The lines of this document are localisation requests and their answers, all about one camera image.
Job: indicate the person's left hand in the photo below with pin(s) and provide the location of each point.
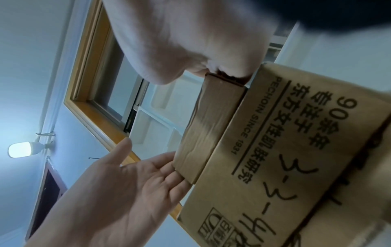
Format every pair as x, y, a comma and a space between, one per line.
122, 197

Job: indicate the person's right hand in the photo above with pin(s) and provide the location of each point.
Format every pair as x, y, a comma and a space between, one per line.
189, 31

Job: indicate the brown printed cardboard box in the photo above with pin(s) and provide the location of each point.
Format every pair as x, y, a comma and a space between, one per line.
275, 154

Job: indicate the person's left forearm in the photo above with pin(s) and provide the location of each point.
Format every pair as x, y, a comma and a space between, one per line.
42, 237

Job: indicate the dark wood-framed panel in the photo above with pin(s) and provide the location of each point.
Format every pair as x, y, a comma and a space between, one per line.
45, 193

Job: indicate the white lattice frame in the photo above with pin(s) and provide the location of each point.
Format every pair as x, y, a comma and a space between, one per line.
158, 115

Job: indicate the wooden window frame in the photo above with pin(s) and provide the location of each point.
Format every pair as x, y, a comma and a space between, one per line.
82, 96

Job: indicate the white wall lamp bulb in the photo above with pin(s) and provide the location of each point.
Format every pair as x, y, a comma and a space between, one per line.
23, 149

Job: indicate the white wall conduit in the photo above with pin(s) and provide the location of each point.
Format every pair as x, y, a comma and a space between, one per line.
65, 67

